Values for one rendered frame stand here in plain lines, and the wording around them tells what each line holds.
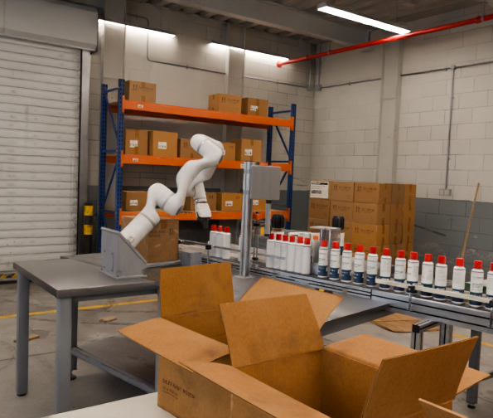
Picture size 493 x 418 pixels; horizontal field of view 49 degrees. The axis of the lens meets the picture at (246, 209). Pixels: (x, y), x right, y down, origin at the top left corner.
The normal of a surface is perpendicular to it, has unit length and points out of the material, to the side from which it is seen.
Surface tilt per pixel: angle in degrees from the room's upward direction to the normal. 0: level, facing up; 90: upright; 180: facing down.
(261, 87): 90
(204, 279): 82
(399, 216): 90
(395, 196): 90
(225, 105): 90
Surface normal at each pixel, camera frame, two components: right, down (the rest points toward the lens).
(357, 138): -0.81, 0.00
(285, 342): 0.55, -0.36
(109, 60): 0.58, 0.07
